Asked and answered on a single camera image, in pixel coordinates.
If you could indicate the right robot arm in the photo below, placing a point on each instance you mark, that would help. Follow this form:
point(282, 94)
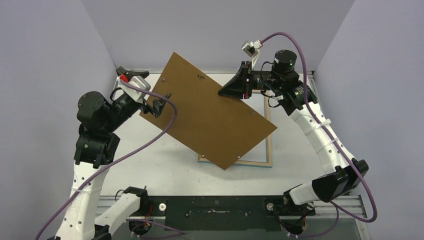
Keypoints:
point(342, 171)

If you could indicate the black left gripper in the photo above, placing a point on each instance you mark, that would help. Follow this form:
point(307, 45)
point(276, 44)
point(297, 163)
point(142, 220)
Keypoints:
point(157, 106)

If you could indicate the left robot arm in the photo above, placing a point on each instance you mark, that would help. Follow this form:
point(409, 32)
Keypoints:
point(95, 150)

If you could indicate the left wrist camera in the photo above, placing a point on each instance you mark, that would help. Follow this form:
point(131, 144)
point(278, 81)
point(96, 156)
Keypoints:
point(136, 81)

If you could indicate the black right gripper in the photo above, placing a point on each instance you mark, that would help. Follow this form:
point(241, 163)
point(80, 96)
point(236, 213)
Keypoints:
point(248, 79)

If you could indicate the brown cardboard backing board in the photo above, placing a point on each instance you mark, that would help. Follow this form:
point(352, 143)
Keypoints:
point(195, 96)

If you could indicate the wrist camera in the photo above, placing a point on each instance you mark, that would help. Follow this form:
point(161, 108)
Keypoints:
point(136, 81)
point(252, 49)

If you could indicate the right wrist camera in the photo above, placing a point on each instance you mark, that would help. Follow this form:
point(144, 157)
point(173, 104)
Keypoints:
point(252, 49)

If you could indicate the aluminium front rail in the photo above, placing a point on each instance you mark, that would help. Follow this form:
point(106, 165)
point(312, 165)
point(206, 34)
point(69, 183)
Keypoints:
point(351, 203)

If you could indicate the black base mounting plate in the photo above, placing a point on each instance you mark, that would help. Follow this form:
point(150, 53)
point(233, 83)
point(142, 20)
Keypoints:
point(224, 213)

